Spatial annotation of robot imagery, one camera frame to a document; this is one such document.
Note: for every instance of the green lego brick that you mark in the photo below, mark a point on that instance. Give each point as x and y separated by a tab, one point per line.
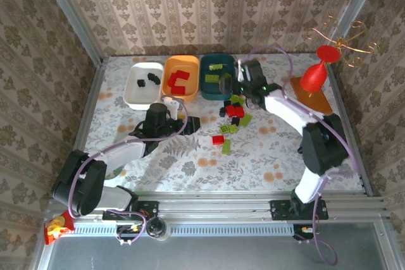
226	76
233	128
216	67
225	128
246	119
236	99
226	147
212	78

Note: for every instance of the orange rectangular board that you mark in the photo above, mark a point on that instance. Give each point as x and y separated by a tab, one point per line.
319	102

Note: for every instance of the round black glass jar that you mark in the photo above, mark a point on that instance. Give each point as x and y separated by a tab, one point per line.
156	227

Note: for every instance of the orange plastic container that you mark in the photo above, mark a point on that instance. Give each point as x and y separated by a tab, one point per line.
182	61

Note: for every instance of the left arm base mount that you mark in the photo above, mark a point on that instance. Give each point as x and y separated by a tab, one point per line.
148	210

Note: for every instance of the floral table cover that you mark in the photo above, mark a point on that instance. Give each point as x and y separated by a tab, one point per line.
221	175

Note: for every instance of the white plastic container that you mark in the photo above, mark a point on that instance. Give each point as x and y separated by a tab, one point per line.
139	93

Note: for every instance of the red plastic goblet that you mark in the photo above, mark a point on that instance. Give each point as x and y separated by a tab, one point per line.
311	78

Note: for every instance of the black lego brick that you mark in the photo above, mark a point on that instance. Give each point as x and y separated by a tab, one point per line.
235	120
222	112
227	103
141	83
153	77

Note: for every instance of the red lego brick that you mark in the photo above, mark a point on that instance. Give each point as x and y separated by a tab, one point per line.
218	139
178	89
231	111
240	112
172	80
182	75

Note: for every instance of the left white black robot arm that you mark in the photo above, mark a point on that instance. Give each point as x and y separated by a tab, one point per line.
120	156

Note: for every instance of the long aluminium frame rail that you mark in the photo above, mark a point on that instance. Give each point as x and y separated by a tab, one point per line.
205	206

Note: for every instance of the red and yellow toy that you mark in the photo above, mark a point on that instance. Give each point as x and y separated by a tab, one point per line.
57	229

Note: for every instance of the teal plastic container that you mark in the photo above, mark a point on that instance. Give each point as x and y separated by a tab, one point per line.
210	94

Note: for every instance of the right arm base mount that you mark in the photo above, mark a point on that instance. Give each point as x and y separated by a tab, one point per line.
281	210

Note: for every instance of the aluminium side rail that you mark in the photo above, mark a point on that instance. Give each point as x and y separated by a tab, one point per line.
92	93
347	108

